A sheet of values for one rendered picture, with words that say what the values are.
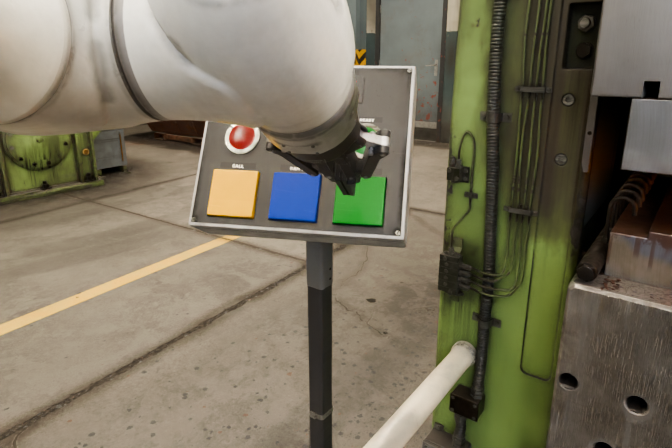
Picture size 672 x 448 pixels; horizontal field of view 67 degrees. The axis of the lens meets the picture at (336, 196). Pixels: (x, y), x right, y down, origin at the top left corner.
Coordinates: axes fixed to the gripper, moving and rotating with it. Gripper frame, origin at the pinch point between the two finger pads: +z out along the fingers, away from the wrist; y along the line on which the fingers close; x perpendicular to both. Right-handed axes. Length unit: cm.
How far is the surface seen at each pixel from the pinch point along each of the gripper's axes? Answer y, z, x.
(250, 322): -70, 175, -23
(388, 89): 2.9, 13.1, 18.4
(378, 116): 1.7, 13.2, 13.8
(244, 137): -19.5, 12.8, 9.5
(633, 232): 38.3, 15.4, -1.5
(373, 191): 2.0, 12.4, 1.6
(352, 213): -0.8, 12.4, -1.9
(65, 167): -316, 328, 91
